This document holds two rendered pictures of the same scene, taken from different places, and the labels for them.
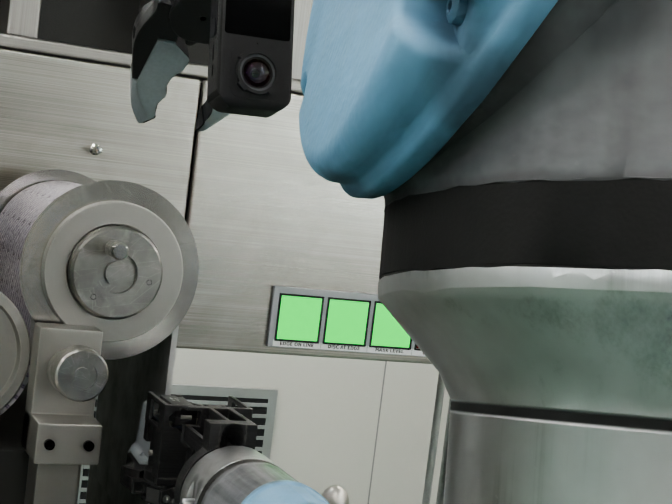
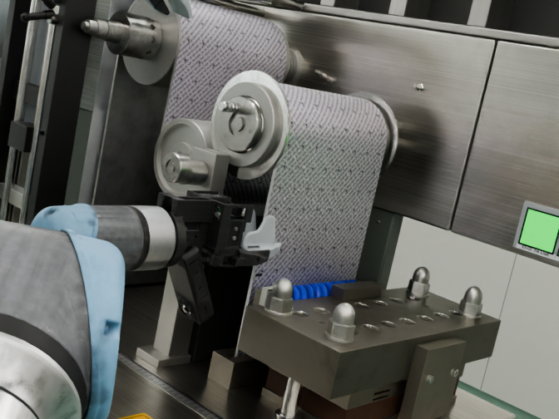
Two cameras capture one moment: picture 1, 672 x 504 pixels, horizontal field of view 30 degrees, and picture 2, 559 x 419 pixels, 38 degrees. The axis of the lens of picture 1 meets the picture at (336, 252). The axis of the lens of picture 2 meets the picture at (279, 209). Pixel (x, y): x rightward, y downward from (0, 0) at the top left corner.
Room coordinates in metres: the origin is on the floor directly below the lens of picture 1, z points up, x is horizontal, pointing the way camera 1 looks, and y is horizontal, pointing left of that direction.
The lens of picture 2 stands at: (0.61, -0.84, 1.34)
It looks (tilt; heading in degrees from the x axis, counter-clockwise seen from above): 10 degrees down; 65
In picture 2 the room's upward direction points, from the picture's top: 12 degrees clockwise
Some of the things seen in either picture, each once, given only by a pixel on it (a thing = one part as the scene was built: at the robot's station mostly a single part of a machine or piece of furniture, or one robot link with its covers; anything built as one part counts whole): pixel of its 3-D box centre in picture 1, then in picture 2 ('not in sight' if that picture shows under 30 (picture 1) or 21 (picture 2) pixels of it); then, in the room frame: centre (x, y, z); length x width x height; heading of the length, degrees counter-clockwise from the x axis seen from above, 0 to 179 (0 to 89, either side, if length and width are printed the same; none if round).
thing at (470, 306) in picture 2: not in sight; (472, 300); (1.41, 0.10, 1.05); 0.04 x 0.04 x 0.04
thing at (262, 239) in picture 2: not in sight; (265, 236); (1.05, 0.11, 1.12); 0.09 x 0.03 x 0.06; 22
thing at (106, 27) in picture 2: not in sight; (101, 29); (0.85, 0.38, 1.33); 0.06 x 0.03 x 0.03; 24
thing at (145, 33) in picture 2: not in sight; (133, 36); (0.90, 0.40, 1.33); 0.06 x 0.06 x 0.06; 24
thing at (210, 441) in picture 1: (203, 463); (197, 230); (0.95, 0.08, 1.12); 0.12 x 0.08 x 0.09; 24
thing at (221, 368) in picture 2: not in sight; (289, 357); (1.16, 0.17, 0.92); 0.28 x 0.04 x 0.04; 24
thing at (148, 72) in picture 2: not in sight; (209, 51); (1.04, 0.46, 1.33); 0.25 x 0.14 x 0.14; 24
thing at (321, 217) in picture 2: (129, 405); (317, 232); (1.16, 0.17, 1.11); 0.23 x 0.01 x 0.18; 24
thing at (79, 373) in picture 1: (79, 373); (176, 167); (0.94, 0.18, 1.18); 0.04 x 0.02 x 0.04; 114
